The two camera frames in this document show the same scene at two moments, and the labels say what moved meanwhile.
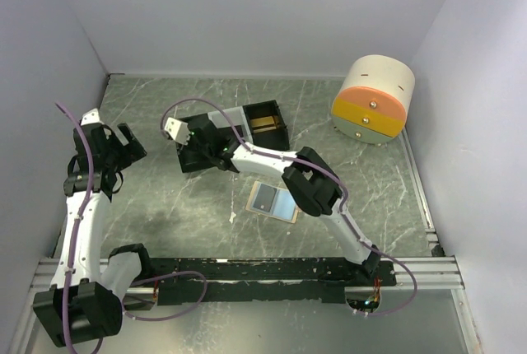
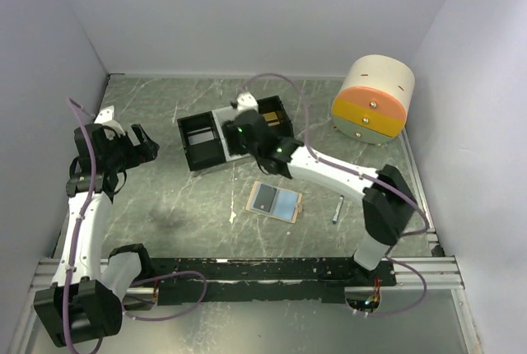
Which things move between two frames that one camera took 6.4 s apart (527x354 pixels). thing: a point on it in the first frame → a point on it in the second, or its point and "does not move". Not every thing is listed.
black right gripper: (188, 146) → (232, 136)
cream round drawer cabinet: (373, 100) does not move
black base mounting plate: (209, 280) does not move
